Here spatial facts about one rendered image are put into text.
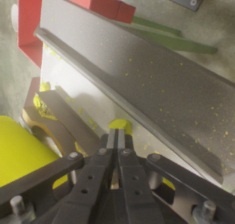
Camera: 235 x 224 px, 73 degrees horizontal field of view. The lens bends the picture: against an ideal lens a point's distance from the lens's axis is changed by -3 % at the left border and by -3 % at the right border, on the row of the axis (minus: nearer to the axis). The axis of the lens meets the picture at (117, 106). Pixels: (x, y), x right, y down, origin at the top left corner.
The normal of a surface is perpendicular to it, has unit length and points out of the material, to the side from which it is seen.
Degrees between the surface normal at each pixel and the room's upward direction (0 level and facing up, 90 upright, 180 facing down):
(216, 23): 0
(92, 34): 0
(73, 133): 90
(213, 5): 0
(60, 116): 90
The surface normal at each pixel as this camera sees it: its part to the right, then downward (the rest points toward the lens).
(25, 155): 0.27, -0.75
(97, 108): -0.66, 0.22
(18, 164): 0.14, -0.61
